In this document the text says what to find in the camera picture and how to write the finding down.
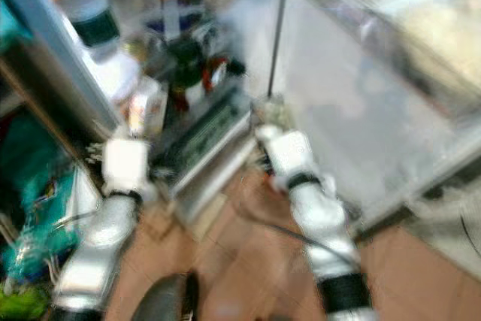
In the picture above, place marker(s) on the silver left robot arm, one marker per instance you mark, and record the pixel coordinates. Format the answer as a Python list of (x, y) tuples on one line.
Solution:
[(101, 246)]

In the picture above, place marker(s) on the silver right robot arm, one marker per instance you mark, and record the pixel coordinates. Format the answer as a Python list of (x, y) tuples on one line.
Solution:
[(327, 231)]

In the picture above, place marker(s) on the white fridge door shelf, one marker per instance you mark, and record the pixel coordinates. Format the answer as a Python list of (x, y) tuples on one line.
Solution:
[(210, 137)]

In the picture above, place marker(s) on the white fridge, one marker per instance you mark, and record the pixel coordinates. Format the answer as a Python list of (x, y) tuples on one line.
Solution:
[(353, 88)]

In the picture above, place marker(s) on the teal plastic bag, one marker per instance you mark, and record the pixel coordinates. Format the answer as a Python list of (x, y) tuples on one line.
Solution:
[(45, 208)]

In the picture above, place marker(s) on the teal cloth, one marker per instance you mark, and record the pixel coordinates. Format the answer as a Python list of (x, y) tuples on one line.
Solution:
[(9, 28)]

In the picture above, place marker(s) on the white jar green band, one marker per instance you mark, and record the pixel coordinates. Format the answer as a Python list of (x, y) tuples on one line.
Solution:
[(94, 24)]

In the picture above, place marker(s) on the white carton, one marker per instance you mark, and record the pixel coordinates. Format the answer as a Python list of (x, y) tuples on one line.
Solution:
[(146, 107)]

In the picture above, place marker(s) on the bright green object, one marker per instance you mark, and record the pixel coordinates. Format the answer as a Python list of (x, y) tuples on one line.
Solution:
[(21, 304)]

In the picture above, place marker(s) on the dark green bottle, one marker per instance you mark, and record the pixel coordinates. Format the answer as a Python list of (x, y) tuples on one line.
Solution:
[(186, 73)]

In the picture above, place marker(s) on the grey robot left foot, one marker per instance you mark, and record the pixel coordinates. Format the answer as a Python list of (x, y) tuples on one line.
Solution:
[(167, 298)]

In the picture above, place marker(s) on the thin black rod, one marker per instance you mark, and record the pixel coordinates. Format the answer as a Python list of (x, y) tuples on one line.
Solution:
[(279, 35)]

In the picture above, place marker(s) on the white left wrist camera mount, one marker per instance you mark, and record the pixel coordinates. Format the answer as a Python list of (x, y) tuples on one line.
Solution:
[(125, 165)]

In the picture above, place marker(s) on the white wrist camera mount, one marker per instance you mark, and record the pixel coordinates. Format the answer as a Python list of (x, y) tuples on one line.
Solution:
[(290, 154), (125, 165)]

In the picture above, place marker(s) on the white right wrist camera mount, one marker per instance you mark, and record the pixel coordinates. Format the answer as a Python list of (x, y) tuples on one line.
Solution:
[(290, 154)]

